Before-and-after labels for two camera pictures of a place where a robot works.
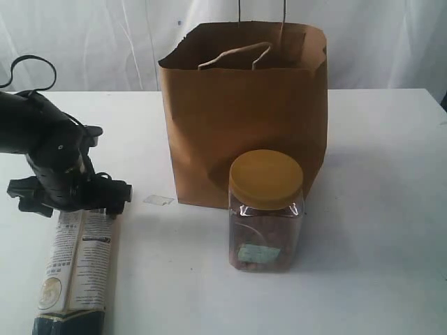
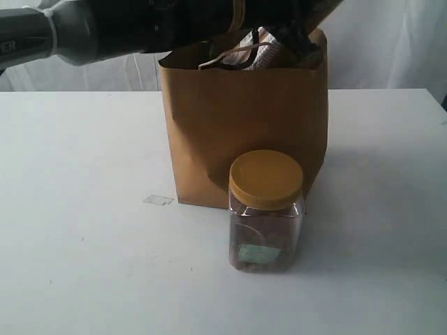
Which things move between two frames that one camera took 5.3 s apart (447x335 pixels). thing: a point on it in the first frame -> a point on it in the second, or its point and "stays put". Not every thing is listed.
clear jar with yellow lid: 266,211 stays put
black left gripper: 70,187 -> 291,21
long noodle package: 73,287 -> 256,58
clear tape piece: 158,199 stays put
